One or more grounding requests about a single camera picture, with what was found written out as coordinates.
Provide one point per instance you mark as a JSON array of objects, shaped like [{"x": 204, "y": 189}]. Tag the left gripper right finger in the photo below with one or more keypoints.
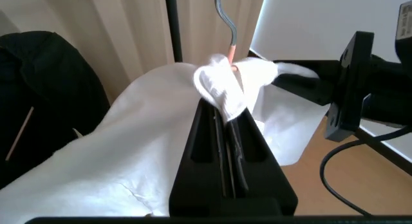
[{"x": 270, "y": 188}]

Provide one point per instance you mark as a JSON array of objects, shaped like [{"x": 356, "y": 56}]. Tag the black shorts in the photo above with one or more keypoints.
[{"x": 48, "y": 89}]

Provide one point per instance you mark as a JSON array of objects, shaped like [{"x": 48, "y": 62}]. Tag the white printed T-shirt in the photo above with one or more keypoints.
[{"x": 96, "y": 137}]

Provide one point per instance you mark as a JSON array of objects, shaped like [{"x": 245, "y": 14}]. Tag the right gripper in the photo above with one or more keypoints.
[{"x": 351, "y": 89}]

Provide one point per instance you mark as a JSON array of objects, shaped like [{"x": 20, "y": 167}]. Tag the black clothes rack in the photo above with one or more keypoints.
[{"x": 174, "y": 24}]

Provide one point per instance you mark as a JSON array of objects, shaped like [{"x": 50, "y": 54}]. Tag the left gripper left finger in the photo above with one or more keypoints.
[{"x": 186, "y": 188}]

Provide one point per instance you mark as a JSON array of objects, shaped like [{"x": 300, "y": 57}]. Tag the pink clothes hanger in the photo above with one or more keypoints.
[
  {"x": 20, "y": 134},
  {"x": 232, "y": 53}
]

